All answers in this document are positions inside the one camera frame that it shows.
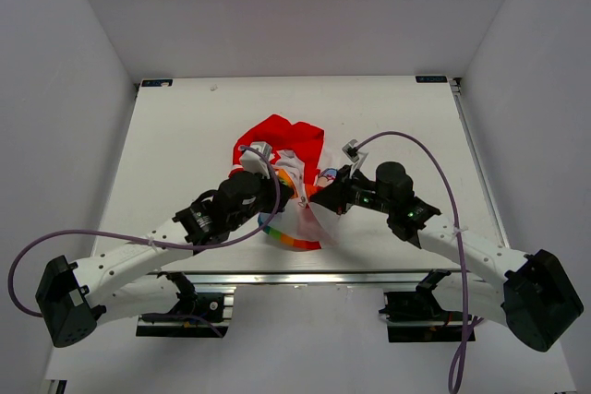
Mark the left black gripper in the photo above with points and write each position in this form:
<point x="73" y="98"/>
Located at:
<point x="270" y="185"/>

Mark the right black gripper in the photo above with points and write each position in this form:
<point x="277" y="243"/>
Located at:
<point x="336" y="196"/>

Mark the colourful children's zip jacket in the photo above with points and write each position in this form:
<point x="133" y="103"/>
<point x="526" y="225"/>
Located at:
<point x="304" y="161"/>

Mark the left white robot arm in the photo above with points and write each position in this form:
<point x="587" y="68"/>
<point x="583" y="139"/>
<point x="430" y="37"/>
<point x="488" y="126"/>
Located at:
<point x="76" y="297"/>

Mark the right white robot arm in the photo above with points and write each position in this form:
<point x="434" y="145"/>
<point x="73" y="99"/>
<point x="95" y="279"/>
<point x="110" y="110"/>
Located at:
<point x="530" y="294"/>

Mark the right blue corner label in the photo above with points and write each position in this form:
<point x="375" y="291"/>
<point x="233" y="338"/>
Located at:
<point x="431" y="79"/>

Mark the blue corner label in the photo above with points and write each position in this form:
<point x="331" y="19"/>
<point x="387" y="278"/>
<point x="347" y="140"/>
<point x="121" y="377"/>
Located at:
<point x="156" y="83"/>
<point x="431" y="79"/>

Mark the left blue corner label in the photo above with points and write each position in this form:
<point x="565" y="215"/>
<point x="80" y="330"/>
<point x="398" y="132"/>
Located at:
<point x="156" y="83"/>

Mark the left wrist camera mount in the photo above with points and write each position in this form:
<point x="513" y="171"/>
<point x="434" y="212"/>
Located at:
<point x="256" y="158"/>

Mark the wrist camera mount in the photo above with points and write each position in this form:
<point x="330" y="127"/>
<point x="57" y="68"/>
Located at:
<point x="355" y="155"/>
<point x="256" y="158"/>

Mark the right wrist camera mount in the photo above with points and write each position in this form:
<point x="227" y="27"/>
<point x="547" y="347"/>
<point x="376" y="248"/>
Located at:
<point x="355" y="155"/>

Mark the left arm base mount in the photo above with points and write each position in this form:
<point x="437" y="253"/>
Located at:
<point x="198" y="312"/>

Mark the aluminium front rail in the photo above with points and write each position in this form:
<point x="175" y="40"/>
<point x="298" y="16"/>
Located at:
<point x="380" y="278"/>

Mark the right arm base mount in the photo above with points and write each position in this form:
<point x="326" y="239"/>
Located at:
<point x="416" y="317"/>

